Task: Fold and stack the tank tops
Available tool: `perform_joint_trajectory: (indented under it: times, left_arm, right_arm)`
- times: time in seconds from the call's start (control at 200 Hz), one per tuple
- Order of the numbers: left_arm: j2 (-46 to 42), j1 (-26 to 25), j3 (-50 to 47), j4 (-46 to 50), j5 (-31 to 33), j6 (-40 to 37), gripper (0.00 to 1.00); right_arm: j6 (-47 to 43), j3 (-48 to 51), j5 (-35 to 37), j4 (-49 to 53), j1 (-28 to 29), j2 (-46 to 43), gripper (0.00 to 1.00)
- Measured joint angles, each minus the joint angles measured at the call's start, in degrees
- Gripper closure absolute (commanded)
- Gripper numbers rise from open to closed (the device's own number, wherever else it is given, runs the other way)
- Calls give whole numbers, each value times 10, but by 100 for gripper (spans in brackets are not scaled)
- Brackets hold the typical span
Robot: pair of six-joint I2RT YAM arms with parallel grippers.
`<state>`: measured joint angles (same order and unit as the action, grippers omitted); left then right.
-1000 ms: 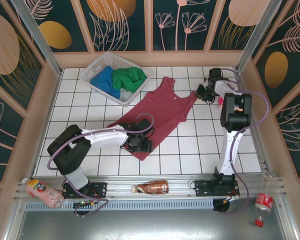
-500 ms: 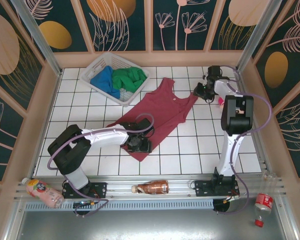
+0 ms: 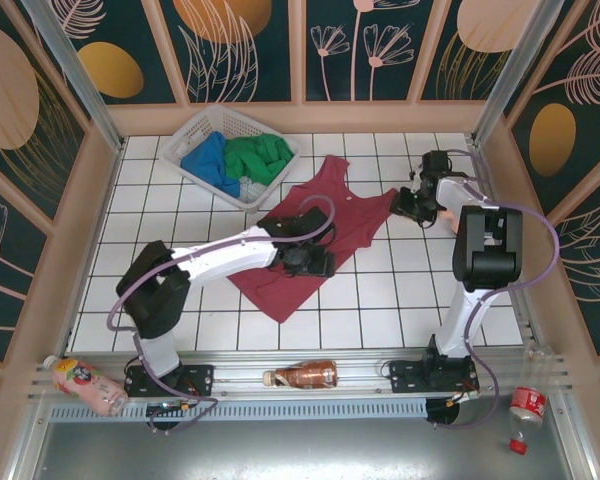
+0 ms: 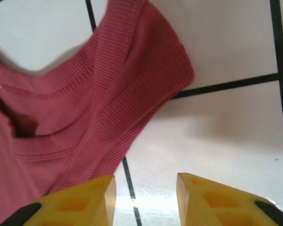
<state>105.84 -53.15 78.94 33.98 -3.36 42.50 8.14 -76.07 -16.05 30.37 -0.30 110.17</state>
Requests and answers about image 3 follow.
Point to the red tank top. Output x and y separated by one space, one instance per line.
350 220

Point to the green tank top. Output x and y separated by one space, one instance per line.
255 155

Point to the blue tank top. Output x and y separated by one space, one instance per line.
205 160

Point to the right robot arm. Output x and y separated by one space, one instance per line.
487 250

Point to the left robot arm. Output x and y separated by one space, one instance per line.
220 255

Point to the plush doll with pink hat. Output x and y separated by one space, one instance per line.
449 220

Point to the brown drink bottle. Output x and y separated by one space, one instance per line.
305 375

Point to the white plastic basket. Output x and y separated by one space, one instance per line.
195 130

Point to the grey metal base sheet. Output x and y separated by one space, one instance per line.
300 450

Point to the clear bottle with red label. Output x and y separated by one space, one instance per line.
527 402

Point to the pink drink bottle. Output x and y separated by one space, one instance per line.
87 385

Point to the aluminium mounting rail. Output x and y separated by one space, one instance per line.
240 372

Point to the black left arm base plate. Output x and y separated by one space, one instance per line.
200 377

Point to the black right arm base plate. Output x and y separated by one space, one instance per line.
405 380

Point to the aluminium frame post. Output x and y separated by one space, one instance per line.
84 85
520 75

